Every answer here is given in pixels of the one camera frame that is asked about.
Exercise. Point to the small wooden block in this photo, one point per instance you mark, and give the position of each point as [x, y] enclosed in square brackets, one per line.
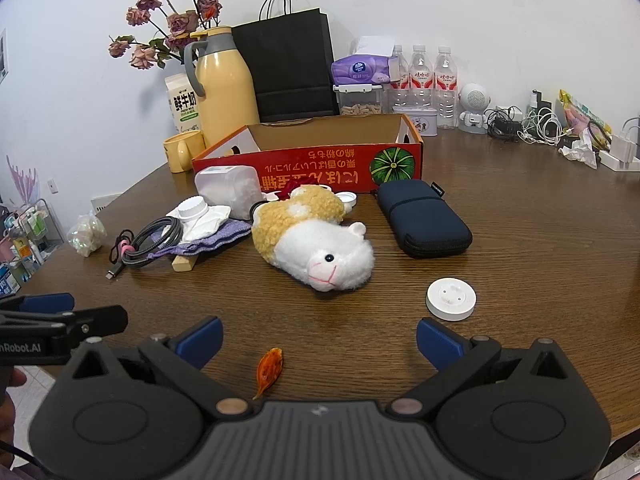
[182, 264]

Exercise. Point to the orange dried leaf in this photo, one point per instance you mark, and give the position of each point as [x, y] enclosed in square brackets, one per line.
[270, 367]

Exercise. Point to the iridescent plastic bag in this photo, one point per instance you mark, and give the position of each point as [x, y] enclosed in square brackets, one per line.
[87, 235]

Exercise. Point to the clear plastic jar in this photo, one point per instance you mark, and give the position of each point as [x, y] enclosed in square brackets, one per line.
[225, 187]

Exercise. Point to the yellow thermos jug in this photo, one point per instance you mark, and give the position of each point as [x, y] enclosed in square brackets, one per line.
[225, 95]

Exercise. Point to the clear water bottle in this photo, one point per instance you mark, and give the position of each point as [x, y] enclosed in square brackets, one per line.
[446, 85]
[421, 77]
[403, 72]

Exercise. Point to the white wall socket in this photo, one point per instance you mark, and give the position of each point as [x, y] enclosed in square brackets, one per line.
[53, 186]

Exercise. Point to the navy zip pouch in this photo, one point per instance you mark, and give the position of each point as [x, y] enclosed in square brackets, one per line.
[425, 220]

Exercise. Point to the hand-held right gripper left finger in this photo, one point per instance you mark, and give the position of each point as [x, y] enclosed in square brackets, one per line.
[200, 342]

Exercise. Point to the purple tissue pack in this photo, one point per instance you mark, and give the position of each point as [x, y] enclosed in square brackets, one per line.
[357, 70]

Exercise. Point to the white window frame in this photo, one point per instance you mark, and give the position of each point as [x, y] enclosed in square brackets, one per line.
[3, 57]

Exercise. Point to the white round disc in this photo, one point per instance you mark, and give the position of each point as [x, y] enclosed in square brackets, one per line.
[450, 299]

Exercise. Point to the dried pink rose bouquet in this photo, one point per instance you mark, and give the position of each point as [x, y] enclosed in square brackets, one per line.
[176, 22]

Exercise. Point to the white milk carton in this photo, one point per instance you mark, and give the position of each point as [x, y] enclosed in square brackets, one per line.
[182, 105]

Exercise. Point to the white tissue sheet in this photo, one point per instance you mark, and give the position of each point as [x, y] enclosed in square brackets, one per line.
[205, 230]

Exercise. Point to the white printed carton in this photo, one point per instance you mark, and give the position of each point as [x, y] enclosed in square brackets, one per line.
[105, 203]

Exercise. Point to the small printed tin box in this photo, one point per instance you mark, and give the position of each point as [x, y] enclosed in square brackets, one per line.
[417, 122]

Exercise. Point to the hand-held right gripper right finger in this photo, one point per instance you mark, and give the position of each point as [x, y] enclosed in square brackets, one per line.
[440, 345]

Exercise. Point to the purple knitted cloth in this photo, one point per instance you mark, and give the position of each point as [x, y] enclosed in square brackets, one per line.
[220, 240]

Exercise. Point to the purple paper decoration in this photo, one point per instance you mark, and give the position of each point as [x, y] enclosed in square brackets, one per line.
[22, 182]

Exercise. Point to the blue white carton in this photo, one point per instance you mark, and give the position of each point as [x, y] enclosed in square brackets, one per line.
[9, 280]

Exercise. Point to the black paper bag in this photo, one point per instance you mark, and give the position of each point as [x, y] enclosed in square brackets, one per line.
[285, 60]

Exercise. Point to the clear seed container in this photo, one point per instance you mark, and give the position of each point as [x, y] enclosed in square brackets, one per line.
[360, 102]

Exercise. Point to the white robot speaker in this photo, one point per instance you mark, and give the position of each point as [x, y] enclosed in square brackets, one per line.
[475, 97]

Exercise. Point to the crumpled white tissue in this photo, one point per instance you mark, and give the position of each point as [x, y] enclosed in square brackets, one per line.
[582, 152]

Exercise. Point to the metal storage rack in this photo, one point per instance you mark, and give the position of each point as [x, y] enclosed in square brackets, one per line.
[30, 240]

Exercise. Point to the person's left hand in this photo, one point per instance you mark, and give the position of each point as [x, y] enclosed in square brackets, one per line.
[19, 378]

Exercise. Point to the yellow mug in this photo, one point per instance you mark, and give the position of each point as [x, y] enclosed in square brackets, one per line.
[180, 152]

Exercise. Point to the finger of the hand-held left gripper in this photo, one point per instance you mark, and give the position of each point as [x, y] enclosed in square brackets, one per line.
[105, 320]
[47, 302]

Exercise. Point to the white charger dock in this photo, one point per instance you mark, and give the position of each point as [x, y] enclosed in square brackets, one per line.
[622, 147]

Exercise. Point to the red cardboard box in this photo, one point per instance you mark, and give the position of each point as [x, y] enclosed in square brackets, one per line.
[310, 165]

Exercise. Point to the yellow white plush toy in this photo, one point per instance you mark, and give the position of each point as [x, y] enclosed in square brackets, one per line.
[310, 245]

